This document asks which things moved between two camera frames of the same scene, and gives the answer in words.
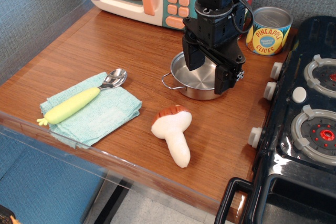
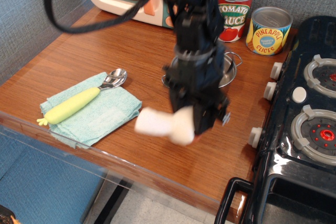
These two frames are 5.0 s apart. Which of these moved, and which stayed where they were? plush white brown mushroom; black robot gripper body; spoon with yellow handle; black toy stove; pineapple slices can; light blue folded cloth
Moved: plush white brown mushroom; black robot gripper body
Stayed: light blue folded cloth; black toy stove; spoon with yellow handle; pineapple slices can
